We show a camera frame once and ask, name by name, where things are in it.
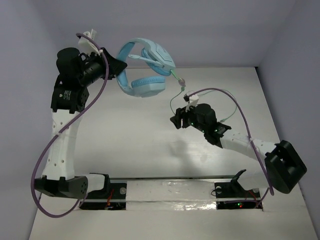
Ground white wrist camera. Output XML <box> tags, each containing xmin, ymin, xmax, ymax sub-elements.
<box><xmin>183</xmin><ymin>91</ymin><xmax>199</xmax><ymax>111</ymax></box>
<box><xmin>78</xmin><ymin>29</ymin><xmax>100</xmax><ymax>55</ymax></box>

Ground light blue headphones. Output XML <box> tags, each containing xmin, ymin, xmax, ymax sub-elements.
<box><xmin>116</xmin><ymin>37</ymin><xmax>176</xmax><ymax>98</ymax></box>

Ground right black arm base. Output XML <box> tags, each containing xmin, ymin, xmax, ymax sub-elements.
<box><xmin>210</xmin><ymin>169</ymin><xmax>263</xmax><ymax>210</ymax></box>

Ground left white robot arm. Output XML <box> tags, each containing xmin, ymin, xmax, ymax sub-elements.
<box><xmin>32</xmin><ymin>47</ymin><xmax>127</xmax><ymax>199</ymax></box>

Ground green headphone cable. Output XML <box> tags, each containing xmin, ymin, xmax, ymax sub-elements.
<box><xmin>169</xmin><ymin>70</ymin><xmax>238</xmax><ymax>124</ymax></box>

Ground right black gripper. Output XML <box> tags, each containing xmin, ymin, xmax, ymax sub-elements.
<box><xmin>171</xmin><ymin>101</ymin><xmax>208</xmax><ymax>133</ymax></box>

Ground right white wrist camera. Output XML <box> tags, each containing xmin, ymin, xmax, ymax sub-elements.
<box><xmin>183</xmin><ymin>91</ymin><xmax>199</xmax><ymax>111</ymax></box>

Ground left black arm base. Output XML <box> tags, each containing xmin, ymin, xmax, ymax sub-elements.
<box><xmin>78</xmin><ymin>174</ymin><xmax>127</xmax><ymax>211</ymax></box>

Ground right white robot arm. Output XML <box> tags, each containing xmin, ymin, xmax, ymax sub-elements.
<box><xmin>170</xmin><ymin>103</ymin><xmax>307</xmax><ymax>197</ymax></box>

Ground silver taped rail cover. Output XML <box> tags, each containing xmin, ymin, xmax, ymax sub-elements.
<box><xmin>125</xmin><ymin>180</ymin><xmax>217</xmax><ymax>211</ymax></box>

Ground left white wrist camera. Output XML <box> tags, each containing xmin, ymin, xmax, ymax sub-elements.
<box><xmin>78</xmin><ymin>29</ymin><xmax>100</xmax><ymax>55</ymax></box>

